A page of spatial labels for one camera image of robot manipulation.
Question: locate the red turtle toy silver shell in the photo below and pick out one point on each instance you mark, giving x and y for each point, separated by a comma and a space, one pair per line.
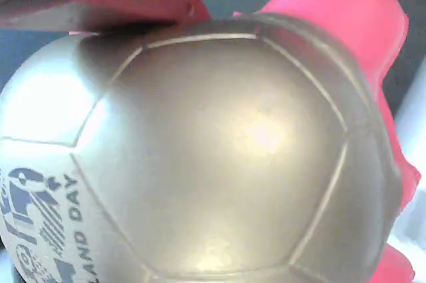
216, 150

